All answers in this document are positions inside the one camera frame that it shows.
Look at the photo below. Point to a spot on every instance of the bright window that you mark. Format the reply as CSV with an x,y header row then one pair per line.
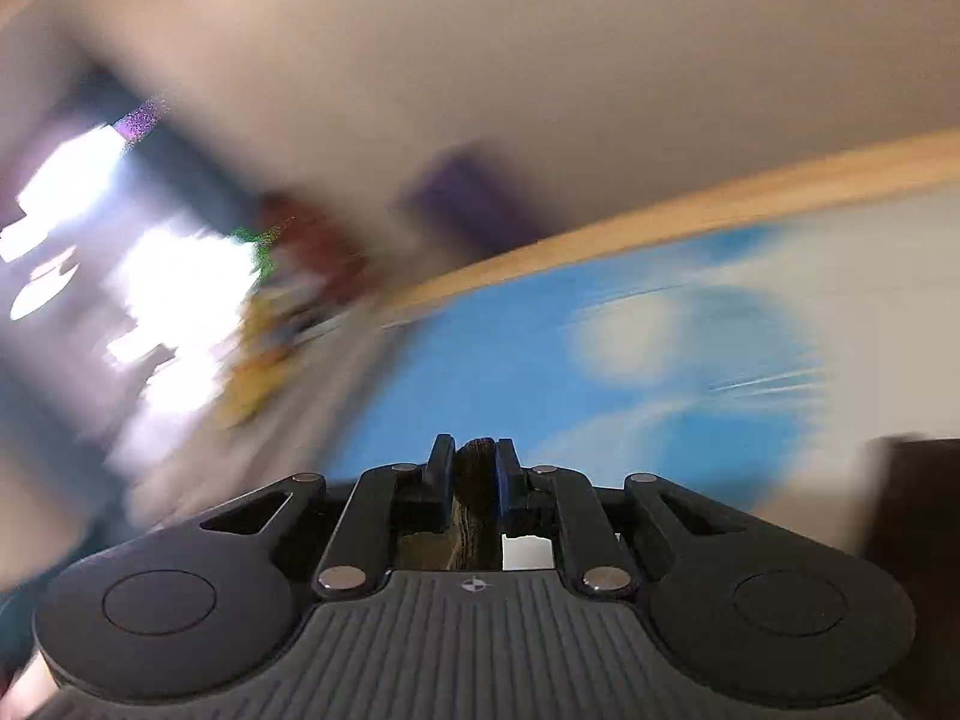
x,y
157,277

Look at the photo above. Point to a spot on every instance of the yellow toys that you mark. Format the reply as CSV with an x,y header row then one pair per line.
x,y
259,360

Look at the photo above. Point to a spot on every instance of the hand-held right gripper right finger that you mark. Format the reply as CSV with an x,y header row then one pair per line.
x,y
508,481

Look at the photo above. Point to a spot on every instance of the purple object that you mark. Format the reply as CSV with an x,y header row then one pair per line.
x,y
472,199

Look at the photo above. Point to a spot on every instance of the blue white printed bed sheet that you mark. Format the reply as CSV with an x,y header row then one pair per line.
x,y
600,360

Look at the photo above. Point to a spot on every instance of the red object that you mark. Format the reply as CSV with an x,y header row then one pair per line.
x,y
315,247

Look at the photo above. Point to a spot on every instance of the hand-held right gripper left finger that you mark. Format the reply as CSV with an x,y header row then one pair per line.
x,y
439,481

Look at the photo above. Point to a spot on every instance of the wooden bed headboard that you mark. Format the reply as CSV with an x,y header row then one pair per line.
x,y
675,214

